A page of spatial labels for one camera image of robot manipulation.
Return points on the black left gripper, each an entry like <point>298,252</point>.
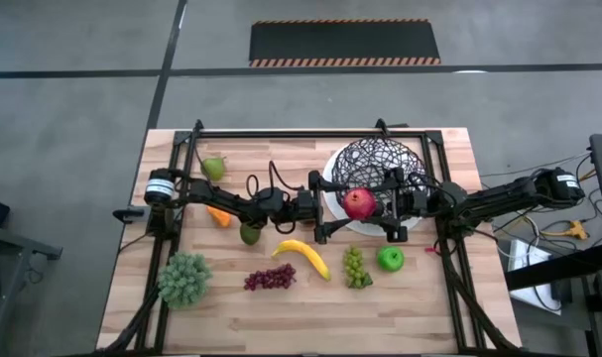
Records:
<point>305,205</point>

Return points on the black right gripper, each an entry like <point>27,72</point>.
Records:
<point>412,203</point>

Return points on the red apple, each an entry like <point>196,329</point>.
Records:
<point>360,204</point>

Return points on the yellow banana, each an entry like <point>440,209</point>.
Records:
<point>305,253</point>

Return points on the green apple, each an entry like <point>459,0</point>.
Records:
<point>391,259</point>

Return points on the green grape bunch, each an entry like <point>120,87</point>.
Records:
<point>354,268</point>

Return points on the green avocado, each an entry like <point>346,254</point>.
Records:
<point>251,234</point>

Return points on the red grape bunch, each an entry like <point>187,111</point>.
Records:
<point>271,278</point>

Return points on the orange fruit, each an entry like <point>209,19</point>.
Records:
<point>221,218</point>

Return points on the green pear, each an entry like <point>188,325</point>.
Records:
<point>213,169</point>

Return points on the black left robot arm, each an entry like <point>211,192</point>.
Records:
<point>221,198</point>

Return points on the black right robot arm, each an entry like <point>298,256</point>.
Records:
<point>504,196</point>

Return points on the small red tag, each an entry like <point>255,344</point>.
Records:
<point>431,249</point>

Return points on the white paper sheet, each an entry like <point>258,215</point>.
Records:
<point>528,263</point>

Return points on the black hazard-striped floor mat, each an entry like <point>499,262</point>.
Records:
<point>345,42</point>

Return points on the green artificial plant ball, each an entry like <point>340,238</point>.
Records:
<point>184,280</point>

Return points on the black table clamp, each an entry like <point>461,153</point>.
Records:
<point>127,214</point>

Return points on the dark grey side table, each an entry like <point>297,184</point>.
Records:
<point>13,243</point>

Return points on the black aluminium table frame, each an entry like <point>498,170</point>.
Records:
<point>305,134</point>

